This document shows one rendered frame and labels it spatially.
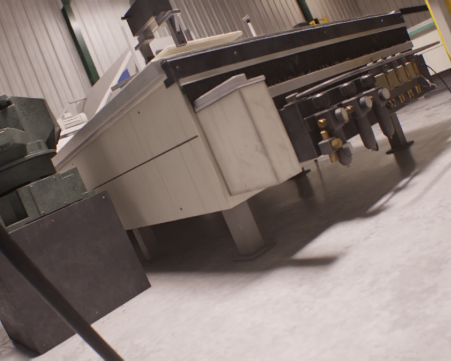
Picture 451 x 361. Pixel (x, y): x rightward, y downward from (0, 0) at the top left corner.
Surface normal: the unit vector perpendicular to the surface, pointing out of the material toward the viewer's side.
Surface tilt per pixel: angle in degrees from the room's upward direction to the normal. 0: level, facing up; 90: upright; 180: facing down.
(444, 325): 0
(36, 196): 90
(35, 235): 90
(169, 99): 90
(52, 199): 90
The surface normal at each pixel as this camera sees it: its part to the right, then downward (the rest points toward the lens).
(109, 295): 0.63, -0.21
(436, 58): -0.72, 0.36
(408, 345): -0.40, -0.91
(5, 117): 0.14, 0.02
